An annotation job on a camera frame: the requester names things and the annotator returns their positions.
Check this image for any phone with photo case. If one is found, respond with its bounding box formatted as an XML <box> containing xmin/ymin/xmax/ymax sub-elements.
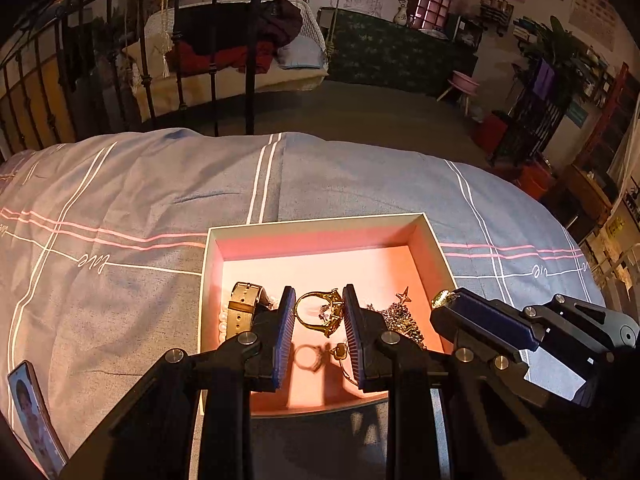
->
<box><xmin>7</xmin><ymin>360</ymin><xmax>69</xmax><ymax>479</ymax></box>

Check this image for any white hanging swing chair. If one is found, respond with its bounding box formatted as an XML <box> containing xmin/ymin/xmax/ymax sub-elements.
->
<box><xmin>122</xmin><ymin>0</ymin><xmax>332</xmax><ymax>122</ymax></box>

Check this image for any black framed picture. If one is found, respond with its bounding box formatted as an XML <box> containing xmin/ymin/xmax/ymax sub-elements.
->
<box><xmin>452</xmin><ymin>15</ymin><xmax>484</xmax><ymax>54</ymax></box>

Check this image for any wooden table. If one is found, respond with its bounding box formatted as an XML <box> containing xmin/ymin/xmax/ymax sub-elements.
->
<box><xmin>540</xmin><ymin>162</ymin><xmax>614</xmax><ymax>242</ymax></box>

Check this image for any red stool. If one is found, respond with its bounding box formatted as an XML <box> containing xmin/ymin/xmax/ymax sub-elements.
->
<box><xmin>472</xmin><ymin>110</ymin><xmax>512</xmax><ymax>154</ymax></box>

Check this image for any black metal rack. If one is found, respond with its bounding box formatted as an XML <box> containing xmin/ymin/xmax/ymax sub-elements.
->
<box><xmin>487</xmin><ymin>57</ymin><xmax>567</xmax><ymax>167</ymax></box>

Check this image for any white box with pink inside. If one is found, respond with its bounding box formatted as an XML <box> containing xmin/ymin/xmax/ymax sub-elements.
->
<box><xmin>197</xmin><ymin>212</ymin><xmax>457</xmax><ymax>417</ymax></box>

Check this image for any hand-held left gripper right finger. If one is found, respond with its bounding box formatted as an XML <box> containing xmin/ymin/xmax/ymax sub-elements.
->
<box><xmin>342</xmin><ymin>284</ymin><xmax>581</xmax><ymax>480</ymax></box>

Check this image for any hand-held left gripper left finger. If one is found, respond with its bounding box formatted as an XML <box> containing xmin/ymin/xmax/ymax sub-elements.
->
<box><xmin>57</xmin><ymin>286</ymin><xmax>297</xmax><ymax>480</ymax></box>

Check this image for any red cloth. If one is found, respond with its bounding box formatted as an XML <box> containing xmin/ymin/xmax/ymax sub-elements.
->
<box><xmin>166</xmin><ymin>41</ymin><xmax>277</xmax><ymax>77</ymax></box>

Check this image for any light blue pillow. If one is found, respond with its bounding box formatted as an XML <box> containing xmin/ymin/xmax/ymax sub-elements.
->
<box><xmin>276</xmin><ymin>35</ymin><xmax>327</xmax><ymax>69</ymax></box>

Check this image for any small wall rack with bottles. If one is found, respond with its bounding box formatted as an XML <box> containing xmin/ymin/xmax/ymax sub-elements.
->
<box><xmin>478</xmin><ymin>0</ymin><xmax>514</xmax><ymax>37</ymax></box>

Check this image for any thin gold hoop earring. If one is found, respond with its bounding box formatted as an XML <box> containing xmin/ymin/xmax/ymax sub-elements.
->
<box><xmin>330</xmin><ymin>342</ymin><xmax>362</xmax><ymax>388</ymax></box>

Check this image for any gold chain with star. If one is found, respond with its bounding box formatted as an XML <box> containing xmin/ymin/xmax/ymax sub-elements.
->
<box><xmin>367</xmin><ymin>299</ymin><xmax>427</xmax><ymax>352</ymax></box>

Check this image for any purple cloth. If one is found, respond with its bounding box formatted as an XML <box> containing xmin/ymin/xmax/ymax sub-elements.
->
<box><xmin>530</xmin><ymin>59</ymin><xmax>557</xmax><ymax>99</ymax></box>

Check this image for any black metal bed frame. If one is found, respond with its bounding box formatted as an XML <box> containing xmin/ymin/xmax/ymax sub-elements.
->
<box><xmin>0</xmin><ymin>0</ymin><xmax>271</xmax><ymax>162</ymax></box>

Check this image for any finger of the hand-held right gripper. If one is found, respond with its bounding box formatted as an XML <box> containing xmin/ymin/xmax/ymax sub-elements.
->
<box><xmin>430</xmin><ymin>288</ymin><xmax>544</xmax><ymax>352</ymax></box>
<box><xmin>479</xmin><ymin>349</ymin><xmax>577</xmax><ymax>409</ymax></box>

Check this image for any green floral covered cabinet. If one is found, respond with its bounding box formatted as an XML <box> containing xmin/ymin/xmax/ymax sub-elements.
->
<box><xmin>317</xmin><ymin>7</ymin><xmax>479</xmax><ymax>99</ymax></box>

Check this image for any tan leather watch strap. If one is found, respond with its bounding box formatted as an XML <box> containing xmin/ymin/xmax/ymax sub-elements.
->
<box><xmin>226</xmin><ymin>281</ymin><xmax>265</xmax><ymax>347</ymax></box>

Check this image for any black cloth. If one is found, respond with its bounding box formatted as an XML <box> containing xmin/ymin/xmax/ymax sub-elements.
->
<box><xmin>172</xmin><ymin>2</ymin><xmax>275</xmax><ymax>57</ymax></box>

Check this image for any dark maroon jacket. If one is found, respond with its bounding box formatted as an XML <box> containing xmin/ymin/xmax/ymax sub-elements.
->
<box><xmin>259</xmin><ymin>0</ymin><xmax>304</xmax><ymax>52</ymax></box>

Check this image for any pink stool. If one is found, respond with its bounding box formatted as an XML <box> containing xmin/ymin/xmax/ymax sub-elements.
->
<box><xmin>437</xmin><ymin>70</ymin><xmax>480</xmax><ymax>119</ymax></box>

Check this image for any potted green plant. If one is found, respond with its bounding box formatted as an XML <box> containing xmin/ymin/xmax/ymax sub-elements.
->
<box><xmin>520</xmin><ymin>14</ymin><xmax>592</xmax><ymax>82</ymax></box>

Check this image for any orange bucket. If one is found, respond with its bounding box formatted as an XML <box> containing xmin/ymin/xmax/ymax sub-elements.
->
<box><xmin>517</xmin><ymin>160</ymin><xmax>554</xmax><ymax>200</ymax></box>

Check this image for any grey plaid blanket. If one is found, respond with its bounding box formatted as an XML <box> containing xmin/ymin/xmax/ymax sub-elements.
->
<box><xmin>0</xmin><ymin>127</ymin><xmax>607</xmax><ymax>480</ymax></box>

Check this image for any ornate gold ring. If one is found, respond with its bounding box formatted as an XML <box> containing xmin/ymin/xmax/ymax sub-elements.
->
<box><xmin>293</xmin><ymin>288</ymin><xmax>347</xmax><ymax>337</ymax></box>

